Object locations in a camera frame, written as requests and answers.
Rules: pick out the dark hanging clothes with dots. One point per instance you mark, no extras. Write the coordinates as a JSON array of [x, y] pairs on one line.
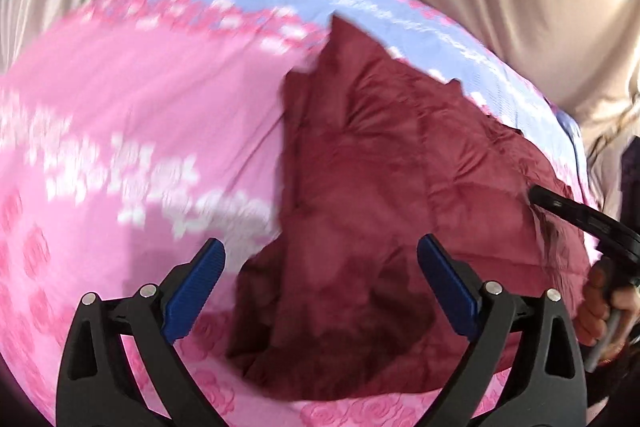
[[631, 177]]

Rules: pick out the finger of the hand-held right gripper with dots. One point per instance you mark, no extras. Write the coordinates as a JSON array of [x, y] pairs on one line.
[[565, 209]]

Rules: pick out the maroon puffer jacket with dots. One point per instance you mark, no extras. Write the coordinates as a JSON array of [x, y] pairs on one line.
[[375, 157]]

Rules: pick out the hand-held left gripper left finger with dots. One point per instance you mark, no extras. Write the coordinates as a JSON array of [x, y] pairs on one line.
[[192, 292]]

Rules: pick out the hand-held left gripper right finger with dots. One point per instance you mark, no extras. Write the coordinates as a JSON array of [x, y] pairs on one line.
[[447, 289]]

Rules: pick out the pink rose-print bedsheet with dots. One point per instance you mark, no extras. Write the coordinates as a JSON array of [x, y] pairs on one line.
[[125, 107]]

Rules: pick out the person's right hand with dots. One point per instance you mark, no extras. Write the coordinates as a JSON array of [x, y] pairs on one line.
[[590, 312]]

